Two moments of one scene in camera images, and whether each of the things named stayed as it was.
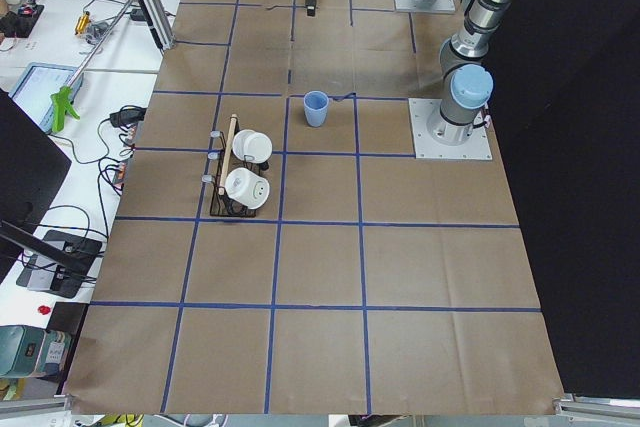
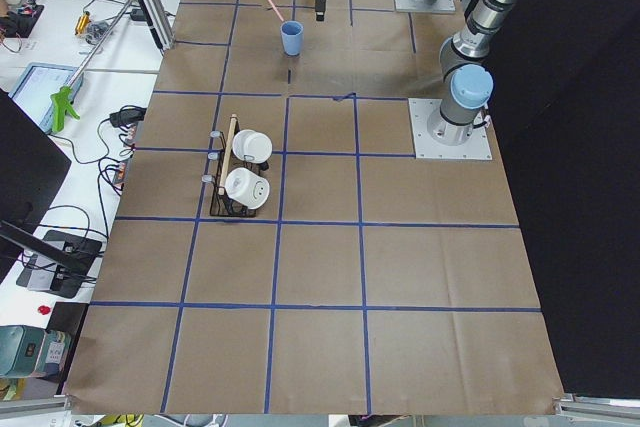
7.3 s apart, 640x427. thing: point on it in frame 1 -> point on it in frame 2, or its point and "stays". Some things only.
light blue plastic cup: (315, 107) -> (292, 37)
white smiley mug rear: (252, 146) stays
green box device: (32, 352) stays
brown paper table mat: (375, 284) stays
